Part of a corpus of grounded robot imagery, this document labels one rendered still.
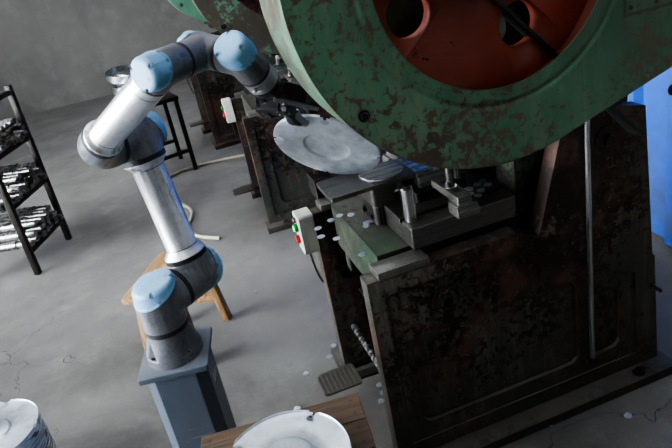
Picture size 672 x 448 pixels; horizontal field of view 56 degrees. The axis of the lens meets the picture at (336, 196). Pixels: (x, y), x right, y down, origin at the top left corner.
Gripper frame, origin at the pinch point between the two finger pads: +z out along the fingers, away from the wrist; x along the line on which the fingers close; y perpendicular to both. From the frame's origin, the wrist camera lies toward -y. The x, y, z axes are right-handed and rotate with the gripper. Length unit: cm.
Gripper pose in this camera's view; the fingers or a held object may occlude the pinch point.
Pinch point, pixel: (308, 120)
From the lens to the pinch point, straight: 157.0
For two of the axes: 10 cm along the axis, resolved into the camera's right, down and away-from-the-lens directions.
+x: -1.1, 9.4, -3.1
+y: -9.3, 0.2, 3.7
